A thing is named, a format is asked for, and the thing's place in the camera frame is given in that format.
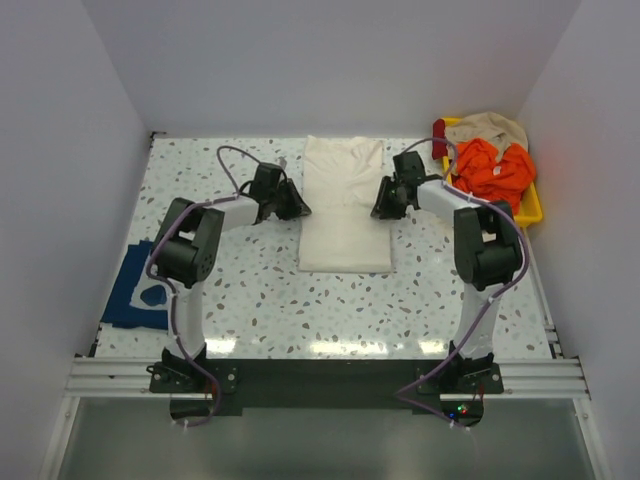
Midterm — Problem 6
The beige t shirt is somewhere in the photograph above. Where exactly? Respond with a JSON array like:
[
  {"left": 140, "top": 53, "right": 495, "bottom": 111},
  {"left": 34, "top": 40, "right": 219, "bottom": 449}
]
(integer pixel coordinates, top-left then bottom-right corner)
[{"left": 445, "top": 112, "right": 529, "bottom": 162}]

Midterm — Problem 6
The folded blue white t shirt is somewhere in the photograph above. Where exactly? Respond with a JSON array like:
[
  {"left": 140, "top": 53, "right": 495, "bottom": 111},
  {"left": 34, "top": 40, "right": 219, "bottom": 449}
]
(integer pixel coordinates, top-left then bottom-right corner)
[{"left": 101, "top": 241, "right": 168, "bottom": 331}]

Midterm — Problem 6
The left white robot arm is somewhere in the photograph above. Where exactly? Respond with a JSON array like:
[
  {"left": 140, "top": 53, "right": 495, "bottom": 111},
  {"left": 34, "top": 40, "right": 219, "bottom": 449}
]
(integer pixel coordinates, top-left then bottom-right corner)
[{"left": 147, "top": 163, "right": 311, "bottom": 360}]

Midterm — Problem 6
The cream t shirt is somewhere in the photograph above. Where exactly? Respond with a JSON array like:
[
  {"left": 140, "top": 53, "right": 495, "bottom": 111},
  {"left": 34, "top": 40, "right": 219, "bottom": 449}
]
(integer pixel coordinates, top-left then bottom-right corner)
[{"left": 298, "top": 136, "right": 392, "bottom": 274}]

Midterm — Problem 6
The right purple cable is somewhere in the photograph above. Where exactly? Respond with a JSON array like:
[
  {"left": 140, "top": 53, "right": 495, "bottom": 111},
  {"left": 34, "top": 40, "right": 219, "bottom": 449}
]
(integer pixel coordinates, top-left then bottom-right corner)
[{"left": 394, "top": 137, "right": 530, "bottom": 426}]

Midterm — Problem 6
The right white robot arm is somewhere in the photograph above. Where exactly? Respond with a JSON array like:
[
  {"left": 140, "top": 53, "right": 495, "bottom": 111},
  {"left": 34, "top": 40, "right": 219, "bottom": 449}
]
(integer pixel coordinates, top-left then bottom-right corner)
[{"left": 371, "top": 152, "right": 529, "bottom": 361}]

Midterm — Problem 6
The orange t shirt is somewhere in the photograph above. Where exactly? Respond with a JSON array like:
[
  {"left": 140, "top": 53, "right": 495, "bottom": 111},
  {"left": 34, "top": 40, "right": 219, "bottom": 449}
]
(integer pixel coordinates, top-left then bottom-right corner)
[{"left": 452, "top": 138, "right": 536, "bottom": 215}]

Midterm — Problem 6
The aluminium rail frame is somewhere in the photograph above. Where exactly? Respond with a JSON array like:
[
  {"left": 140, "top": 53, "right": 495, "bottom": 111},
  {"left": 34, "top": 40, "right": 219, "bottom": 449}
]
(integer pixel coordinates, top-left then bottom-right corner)
[{"left": 41, "top": 301, "right": 613, "bottom": 479}]

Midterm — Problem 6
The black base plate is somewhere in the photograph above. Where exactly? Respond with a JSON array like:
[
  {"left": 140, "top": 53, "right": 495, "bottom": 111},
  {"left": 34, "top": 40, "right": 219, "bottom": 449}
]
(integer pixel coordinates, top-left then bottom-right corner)
[{"left": 146, "top": 354, "right": 505, "bottom": 426}]

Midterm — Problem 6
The red cloth in bin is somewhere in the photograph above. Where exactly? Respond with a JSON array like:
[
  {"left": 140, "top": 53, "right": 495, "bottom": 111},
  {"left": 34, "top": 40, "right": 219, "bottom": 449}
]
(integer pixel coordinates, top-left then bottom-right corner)
[{"left": 432, "top": 118, "right": 448, "bottom": 160}]

